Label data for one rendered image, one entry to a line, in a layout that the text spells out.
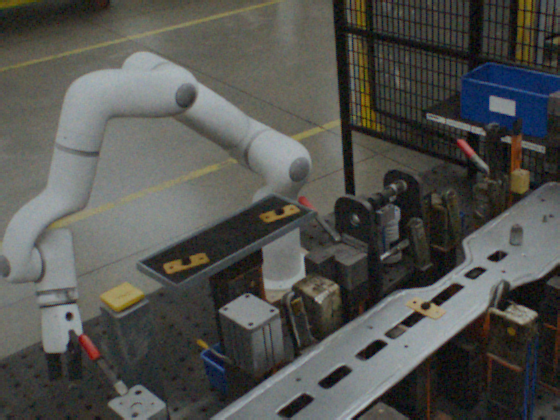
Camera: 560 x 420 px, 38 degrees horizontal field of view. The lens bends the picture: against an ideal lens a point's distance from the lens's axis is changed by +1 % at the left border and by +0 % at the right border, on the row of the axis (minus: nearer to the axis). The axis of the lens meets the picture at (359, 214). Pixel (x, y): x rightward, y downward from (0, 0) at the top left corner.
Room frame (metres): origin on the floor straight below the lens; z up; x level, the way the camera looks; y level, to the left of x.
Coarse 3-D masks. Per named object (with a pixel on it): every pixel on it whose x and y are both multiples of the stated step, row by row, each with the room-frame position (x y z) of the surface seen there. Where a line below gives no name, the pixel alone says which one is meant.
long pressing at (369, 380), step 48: (480, 240) 1.61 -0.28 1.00; (528, 240) 1.60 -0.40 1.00; (432, 288) 1.42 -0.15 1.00; (480, 288) 1.41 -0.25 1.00; (336, 336) 1.27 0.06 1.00; (384, 336) 1.27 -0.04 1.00; (432, 336) 1.26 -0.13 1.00; (288, 384) 1.14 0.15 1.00; (336, 384) 1.13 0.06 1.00; (384, 384) 1.13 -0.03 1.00
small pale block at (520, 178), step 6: (516, 174) 1.82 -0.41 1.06; (522, 174) 1.82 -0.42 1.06; (528, 174) 1.82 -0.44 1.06; (516, 180) 1.82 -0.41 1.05; (522, 180) 1.81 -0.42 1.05; (528, 180) 1.83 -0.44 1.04; (516, 186) 1.82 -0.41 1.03; (522, 186) 1.81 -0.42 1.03; (528, 186) 1.83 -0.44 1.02; (516, 192) 1.82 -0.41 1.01; (522, 192) 1.81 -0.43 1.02; (516, 198) 1.82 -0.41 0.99
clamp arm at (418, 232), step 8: (408, 224) 1.55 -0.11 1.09; (416, 224) 1.54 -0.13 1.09; (408, 232) 1.54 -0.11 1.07; (416, 232) 1.54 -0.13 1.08; (424, 232) 1.55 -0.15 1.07; (416, 240) 1.53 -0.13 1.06; (424, 240) 1.55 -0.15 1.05; (416, 248) 1.53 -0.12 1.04; (424, 248) 1.54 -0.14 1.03; (416, 256) 1.53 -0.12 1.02; (424, 256) 1.54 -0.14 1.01; (416, 264) 1.53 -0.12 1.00; (424, 264) 1.53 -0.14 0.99
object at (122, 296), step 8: (112, 288) 1.26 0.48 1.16; (120, 288) 1.26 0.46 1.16; (128, 288) 1.26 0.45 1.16; (136, 288) 1.25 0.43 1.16; (104, 296) 1.23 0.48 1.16; (112, 296) 1.23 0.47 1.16; (120, 296) 1.23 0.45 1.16; (128, 296) 1.23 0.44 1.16; (136, 296) 1.23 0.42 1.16; (144, 296) 1.24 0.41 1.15; (112, 304) 1.21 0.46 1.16; (120, 304) 1.20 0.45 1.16; (128, 304) 1.21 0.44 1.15
